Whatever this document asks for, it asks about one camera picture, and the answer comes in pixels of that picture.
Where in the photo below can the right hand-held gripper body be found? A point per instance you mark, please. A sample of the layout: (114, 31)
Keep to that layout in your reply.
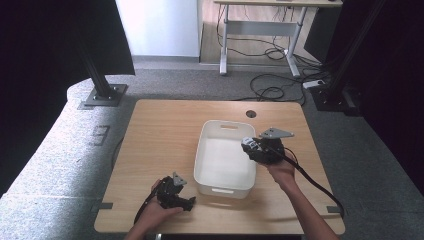
(268, 151)

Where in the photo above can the white desk frame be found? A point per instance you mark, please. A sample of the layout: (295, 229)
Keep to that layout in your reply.
(266, 26)

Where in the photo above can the black curtain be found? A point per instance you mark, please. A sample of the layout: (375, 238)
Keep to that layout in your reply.
(393, 66)
(50, 66)

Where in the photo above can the white power strip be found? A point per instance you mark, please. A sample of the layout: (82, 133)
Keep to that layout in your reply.
(314, 84)

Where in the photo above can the person's left hand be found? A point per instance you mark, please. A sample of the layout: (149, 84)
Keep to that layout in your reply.
(155, 213)

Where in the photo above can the grey floor outlet plate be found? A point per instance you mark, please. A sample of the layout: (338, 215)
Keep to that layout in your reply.
(101, 135)

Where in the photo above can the small grey white object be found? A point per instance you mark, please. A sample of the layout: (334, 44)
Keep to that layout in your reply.
(248, 142)

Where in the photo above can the white plastic basket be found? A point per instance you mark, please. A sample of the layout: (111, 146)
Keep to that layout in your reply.
(223, 163)

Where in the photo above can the white partition panel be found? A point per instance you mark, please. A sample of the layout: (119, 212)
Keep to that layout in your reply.
(160, 26)

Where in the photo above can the person's right hand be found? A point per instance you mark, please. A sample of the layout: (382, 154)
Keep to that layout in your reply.
(283, 173)

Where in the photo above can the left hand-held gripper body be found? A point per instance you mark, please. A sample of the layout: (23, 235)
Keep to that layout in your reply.
(168, 195)

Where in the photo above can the black metal stand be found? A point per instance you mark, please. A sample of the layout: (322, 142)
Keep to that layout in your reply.
(100, 83)
(340, 73)

